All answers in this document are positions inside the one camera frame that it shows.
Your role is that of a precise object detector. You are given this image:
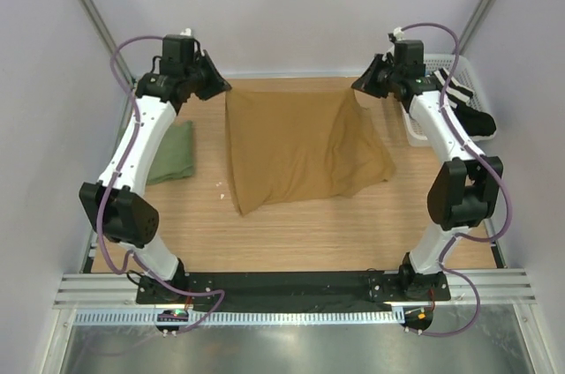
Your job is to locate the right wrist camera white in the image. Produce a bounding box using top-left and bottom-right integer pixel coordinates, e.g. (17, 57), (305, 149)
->
(388, 27), (405, 43)

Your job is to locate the white plastic laundry basket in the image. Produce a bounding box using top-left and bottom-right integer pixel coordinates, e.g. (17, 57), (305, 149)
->
(400, 53), (491, 147)

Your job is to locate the tan tank top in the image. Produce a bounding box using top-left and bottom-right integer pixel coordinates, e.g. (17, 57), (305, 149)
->
(225, 88), (396, 216)

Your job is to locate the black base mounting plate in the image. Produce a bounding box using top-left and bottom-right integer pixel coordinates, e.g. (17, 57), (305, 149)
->
(135, 268), (451, 313)

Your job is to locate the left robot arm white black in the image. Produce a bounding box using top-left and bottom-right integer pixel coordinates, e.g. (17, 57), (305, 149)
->
(79, 29), (231, 303)

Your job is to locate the white slotted cable duct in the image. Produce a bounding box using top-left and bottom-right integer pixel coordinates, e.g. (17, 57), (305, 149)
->
(73, 309), (404, 327)

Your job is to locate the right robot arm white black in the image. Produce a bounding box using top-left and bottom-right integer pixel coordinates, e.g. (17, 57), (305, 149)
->
(352, 40), (503, 300)

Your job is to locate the small white paper scrap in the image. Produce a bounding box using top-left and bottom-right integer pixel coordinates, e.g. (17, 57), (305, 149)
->
(216, 182), (226, 200)

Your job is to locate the left aluminium corner post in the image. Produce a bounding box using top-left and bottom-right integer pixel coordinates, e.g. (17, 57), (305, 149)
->
(51, 0), (137, 86)

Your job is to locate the green tank top blue trim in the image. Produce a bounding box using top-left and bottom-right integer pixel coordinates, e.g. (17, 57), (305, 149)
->
(147, 121), (195, 185)

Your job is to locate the black white striped tank top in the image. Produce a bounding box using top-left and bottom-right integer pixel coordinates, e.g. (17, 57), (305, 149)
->
(432, 68), (474, 108)

